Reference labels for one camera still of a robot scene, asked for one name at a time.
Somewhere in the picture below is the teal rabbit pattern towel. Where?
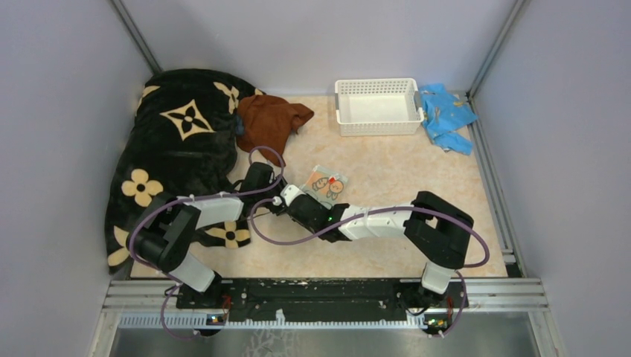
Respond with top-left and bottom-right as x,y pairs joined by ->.
300,165 -> 349,205

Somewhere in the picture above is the brown towel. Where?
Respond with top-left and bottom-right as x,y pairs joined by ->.
236,94 -> 314,167

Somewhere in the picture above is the white plastic basket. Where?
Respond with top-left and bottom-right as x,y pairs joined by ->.
334,78 -> 424,137

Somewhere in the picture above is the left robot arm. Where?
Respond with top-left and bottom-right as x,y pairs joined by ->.
126,162 -> 287,308

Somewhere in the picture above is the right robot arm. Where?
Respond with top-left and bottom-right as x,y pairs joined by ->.
273,191 -> 474,308

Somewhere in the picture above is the black blanket with tan flowers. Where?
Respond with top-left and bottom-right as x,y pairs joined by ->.
104,68 -> 262,275

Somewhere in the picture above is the light blue cloth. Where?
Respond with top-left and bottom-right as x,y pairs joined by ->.
419,83 -> 478,155

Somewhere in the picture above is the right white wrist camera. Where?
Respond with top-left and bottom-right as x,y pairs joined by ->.
272,184 -> 305,207

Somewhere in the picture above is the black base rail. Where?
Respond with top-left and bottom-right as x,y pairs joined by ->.
176,278 -> 469,323

